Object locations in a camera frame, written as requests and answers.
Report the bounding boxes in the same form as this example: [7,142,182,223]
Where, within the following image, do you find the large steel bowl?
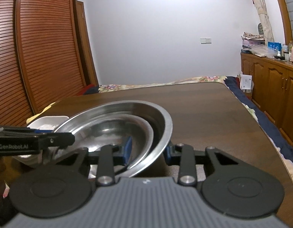
[13,99,173,179]

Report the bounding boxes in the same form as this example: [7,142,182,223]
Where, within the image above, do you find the medium steel bowl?
[64,114,154,169]

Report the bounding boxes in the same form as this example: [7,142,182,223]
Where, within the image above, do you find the large floral square plate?
[27,116,69,131]

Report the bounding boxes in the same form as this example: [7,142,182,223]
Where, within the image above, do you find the person left hand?
[0,156,24,219]

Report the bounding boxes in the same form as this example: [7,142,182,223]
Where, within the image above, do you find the wooden louvered wardrobe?
[0,0,98,126]

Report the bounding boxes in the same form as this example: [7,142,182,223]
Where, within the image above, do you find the white paper bag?
[240,74,254,93]

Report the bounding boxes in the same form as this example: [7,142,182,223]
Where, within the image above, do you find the wooden sideboard cabinet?
[241,53,293,147]

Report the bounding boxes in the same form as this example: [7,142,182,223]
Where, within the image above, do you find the folded fabric pile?
[241,32,265,51]

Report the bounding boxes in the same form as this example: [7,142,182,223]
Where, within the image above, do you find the blue box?
[267,42,282,53]

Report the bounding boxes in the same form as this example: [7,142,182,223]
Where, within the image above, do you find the beige curtain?
[253,0,274,44]

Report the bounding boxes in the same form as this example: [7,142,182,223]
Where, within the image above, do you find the white wall switch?
[200,38,212,44]

